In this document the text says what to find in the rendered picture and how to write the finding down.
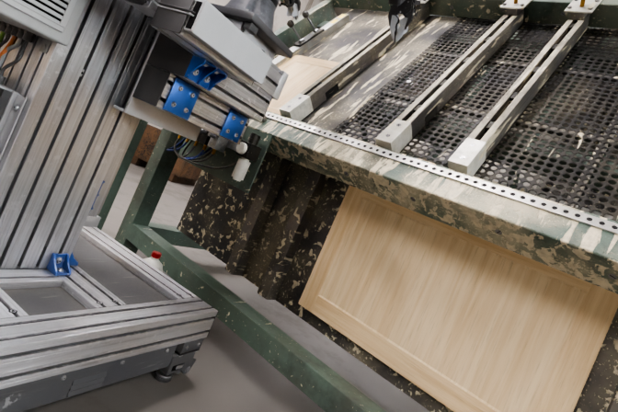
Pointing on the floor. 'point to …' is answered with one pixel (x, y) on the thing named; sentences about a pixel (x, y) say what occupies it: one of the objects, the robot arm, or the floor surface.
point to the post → (121, 172)
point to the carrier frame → (284, 271)
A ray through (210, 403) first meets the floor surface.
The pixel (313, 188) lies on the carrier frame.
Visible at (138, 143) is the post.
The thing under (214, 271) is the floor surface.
